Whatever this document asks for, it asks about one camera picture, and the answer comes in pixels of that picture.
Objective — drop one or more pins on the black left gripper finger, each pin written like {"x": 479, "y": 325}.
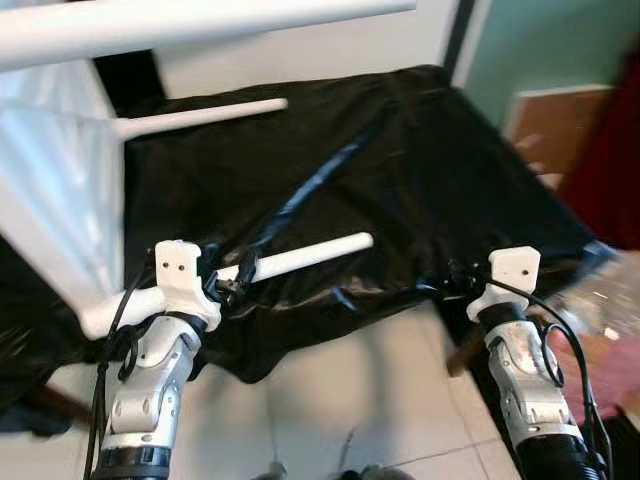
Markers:
{"x": 248, "y": 270}

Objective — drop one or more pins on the white plastic children table top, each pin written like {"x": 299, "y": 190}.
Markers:
{"x": 50, "y": 180}

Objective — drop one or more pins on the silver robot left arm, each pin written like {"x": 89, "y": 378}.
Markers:
{"x": 155, "y": 380}

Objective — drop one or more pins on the dark wooden table leg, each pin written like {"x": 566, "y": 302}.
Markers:
{"x": 60, "y": 402}
{"x": 463, "y": 357}

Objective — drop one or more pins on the black plastic sheet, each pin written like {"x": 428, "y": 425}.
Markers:
{"x": 420, "y": 190}

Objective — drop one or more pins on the pink paper bag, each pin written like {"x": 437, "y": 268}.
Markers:
{"x": 605, "y": 375}

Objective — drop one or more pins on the dark red object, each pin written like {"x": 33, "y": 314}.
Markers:
{"x": 610, "y": 170}

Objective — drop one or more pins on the grey robot left leg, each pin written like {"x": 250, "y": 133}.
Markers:
{"x": 272, "y": 472}

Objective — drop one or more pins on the black door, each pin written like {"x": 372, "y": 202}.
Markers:
{"x": 130, "y": 80}

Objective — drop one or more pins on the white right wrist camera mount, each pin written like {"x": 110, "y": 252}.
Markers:
{"x": 510, "y": 272}

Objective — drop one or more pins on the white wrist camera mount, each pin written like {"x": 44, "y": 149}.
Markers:
{"x": 180, "y": 275}
{"x": 510, "y": 272}

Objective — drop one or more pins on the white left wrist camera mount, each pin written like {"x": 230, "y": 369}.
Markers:
{"x": 180, "y": 275}

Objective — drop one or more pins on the brown board with white frame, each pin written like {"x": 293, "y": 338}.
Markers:
{"x": 555, "y": 125}

